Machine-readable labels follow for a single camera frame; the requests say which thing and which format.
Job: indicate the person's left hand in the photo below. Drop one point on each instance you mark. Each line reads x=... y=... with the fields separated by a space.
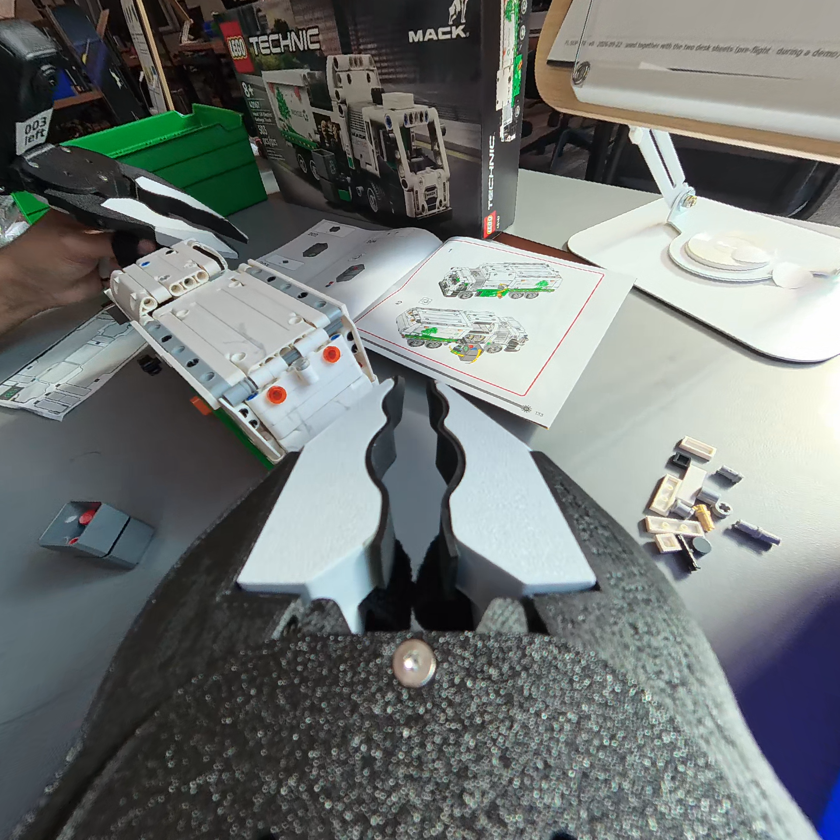
x=52 y=262

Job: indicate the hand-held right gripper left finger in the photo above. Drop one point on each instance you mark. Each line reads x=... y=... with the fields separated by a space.
x=315 y=518

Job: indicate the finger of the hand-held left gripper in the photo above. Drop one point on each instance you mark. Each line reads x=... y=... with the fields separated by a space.
x=180 y=200
x=177 y=229

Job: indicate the pile of small lego pieces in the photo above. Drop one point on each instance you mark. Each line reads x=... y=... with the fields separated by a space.
x=682 y=512

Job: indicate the lego instruction booklet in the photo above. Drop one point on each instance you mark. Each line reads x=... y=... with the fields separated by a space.
x=525 y=341

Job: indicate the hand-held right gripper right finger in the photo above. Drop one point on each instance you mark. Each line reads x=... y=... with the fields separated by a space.
x=518 y=518

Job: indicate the white lego garbage truck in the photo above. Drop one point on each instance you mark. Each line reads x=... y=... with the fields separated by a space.
x=229 y=328

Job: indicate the white stand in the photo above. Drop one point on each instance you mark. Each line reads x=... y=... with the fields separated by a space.
x=722 y=308

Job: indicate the wooden board with instruction sheet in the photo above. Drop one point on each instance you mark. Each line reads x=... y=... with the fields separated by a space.
x=722 y=79

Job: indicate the white sticker sheet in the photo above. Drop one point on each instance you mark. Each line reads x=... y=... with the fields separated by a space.
x=59 y=374

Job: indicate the green plastic bin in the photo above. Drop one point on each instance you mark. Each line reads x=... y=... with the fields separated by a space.
x=190 y=157

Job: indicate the lego set box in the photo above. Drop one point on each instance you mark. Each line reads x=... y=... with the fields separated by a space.
x=394 y=98

